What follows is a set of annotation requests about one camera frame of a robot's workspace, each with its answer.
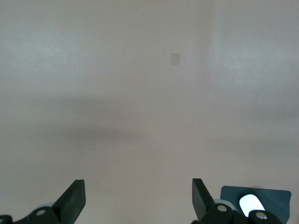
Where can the black mouse pad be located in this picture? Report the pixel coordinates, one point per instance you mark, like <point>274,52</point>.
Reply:
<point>278,200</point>

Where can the white computer mouse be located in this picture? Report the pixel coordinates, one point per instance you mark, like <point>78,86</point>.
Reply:
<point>250,203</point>

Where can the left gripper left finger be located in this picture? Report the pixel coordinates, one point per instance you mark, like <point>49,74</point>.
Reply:
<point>67,207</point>

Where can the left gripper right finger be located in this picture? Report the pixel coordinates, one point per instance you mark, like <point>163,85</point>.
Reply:
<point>205,210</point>

